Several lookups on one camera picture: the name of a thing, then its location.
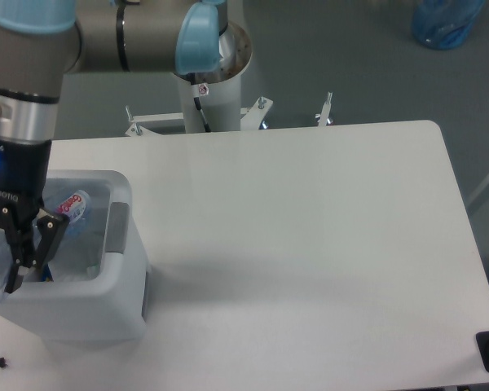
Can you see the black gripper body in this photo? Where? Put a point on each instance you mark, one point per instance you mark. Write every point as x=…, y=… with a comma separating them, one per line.
x=23, y=168

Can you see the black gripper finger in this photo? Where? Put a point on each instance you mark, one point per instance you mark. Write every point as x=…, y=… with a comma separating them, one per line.
x=33, y=241

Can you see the crushed clear plastic bottle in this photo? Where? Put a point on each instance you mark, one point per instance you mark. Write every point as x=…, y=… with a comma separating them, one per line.
x=76, y=205

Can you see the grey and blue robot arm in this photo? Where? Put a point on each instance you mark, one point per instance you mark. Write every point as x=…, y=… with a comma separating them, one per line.
x=41, y=42

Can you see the white plastic trash can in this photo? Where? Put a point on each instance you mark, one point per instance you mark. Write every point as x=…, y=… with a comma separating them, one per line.
x=112, y=305

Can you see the colourful snack wrapper in bin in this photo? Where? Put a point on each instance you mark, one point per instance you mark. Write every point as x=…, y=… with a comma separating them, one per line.
x=45, y=274

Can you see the blue plastic bag on floor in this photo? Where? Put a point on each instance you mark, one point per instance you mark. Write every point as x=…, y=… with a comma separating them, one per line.
x=444, y=25

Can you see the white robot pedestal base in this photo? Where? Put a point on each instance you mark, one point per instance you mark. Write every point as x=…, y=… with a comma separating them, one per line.
x=211, y=101

